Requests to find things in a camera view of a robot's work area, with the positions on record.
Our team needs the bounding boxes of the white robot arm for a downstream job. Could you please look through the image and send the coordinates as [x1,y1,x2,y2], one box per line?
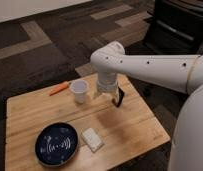
[90,41,203,171]

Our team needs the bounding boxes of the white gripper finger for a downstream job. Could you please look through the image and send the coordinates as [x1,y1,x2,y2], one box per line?
[113,92,119,101]
[94,92,102,99]

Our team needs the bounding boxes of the white rectangular sponge block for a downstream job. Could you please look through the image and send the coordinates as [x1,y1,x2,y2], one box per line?
[82,128,104,153]

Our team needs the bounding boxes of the orange carrot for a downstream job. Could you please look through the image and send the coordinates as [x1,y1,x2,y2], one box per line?
[49,81,70,96]

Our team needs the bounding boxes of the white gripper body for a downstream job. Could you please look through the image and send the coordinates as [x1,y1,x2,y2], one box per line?
[96,75,118,93]

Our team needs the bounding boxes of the black cabinet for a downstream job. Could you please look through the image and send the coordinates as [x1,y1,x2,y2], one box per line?
[143,0,203,54]

